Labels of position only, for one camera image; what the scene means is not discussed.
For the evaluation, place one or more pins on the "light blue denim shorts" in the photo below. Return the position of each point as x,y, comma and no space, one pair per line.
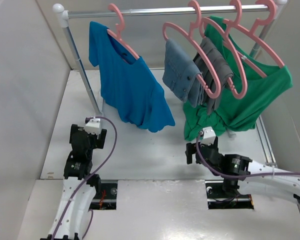
180,74

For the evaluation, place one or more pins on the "grey folded trousers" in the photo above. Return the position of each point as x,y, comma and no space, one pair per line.
222,70

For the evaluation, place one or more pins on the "pink hanger with jeans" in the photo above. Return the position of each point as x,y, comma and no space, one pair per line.
189,36

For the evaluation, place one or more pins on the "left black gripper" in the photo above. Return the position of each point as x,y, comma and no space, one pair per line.
95,137

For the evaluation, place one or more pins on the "green t shirt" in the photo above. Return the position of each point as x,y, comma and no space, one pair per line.
239,114

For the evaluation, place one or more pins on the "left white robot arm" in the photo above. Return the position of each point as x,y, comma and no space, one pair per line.
78,193

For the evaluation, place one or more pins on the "pink hanger with green shirt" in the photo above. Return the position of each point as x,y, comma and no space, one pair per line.
256,33

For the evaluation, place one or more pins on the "blue t shirt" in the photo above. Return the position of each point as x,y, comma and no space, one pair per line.
127,84

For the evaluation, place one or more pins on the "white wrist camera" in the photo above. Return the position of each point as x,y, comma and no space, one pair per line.
207,136
92,125

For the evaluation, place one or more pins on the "silver clothes rack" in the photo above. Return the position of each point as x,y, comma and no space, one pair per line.
63,17

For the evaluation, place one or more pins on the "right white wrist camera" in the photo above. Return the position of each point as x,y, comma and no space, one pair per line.
207,136

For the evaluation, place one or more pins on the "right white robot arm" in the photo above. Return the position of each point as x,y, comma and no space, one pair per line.
241,177

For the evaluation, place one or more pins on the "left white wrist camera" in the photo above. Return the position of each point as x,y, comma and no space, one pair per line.
92,125

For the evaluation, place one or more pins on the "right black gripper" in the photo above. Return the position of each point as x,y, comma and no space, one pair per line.
189,151

